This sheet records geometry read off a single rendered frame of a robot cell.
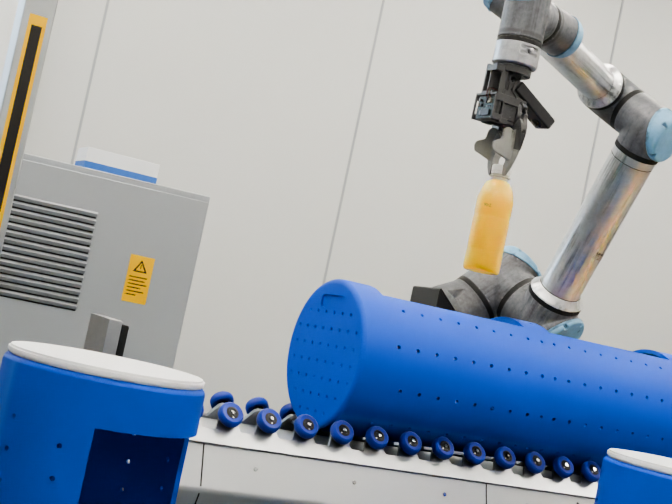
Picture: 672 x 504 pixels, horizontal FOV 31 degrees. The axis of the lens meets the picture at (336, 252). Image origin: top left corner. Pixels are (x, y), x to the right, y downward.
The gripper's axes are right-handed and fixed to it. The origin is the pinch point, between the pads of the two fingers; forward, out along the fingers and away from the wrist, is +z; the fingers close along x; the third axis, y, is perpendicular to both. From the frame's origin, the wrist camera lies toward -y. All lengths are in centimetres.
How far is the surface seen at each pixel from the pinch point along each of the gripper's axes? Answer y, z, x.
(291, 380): 29, 49, -12
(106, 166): 27, 6, -177
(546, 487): -21, 59, 8
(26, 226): 50, 30, -165
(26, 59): 88, 0, -31
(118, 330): 71, 45, 4
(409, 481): 12, 62, 9
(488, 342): 0.1, 33.8, 8.0
